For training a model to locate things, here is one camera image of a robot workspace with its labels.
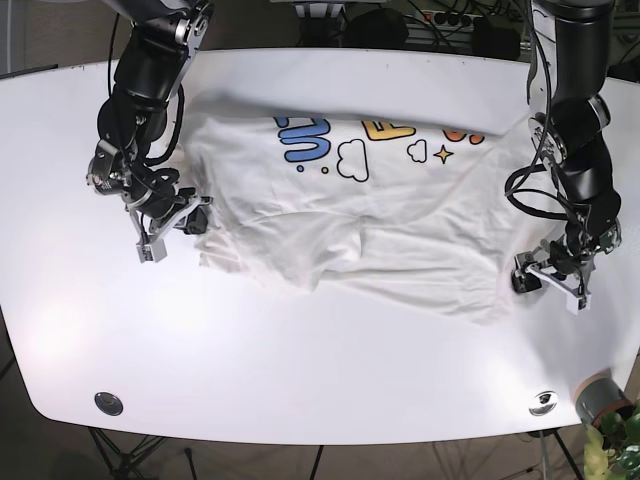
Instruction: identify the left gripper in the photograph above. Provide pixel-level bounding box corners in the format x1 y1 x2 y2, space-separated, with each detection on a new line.
511 221 622 315

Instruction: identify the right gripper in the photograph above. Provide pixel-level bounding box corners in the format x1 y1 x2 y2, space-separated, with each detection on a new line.
86 140 213 263

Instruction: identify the white printed T-shirt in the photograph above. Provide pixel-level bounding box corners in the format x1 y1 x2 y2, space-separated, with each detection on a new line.
181 108 543 324

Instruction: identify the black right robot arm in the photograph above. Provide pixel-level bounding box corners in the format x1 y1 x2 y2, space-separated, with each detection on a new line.
86 1 214 263

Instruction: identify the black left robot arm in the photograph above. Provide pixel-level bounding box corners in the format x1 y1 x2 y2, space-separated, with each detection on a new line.
504 1 622 313

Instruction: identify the right silver table grommet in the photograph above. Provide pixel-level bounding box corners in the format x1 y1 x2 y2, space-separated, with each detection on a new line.
528 390 558 417

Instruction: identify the silver table grommet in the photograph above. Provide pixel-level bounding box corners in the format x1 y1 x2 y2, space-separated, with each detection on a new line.
528 390 558 417
94 392 124 416

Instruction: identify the grey plant pot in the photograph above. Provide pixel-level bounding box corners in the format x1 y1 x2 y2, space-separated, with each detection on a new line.
573 371 635 426

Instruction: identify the green potted plant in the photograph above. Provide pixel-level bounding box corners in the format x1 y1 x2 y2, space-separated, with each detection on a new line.
583 404 639 480

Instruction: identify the left silver table grommet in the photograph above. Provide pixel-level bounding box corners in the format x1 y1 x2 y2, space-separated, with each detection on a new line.
94 392 124 416

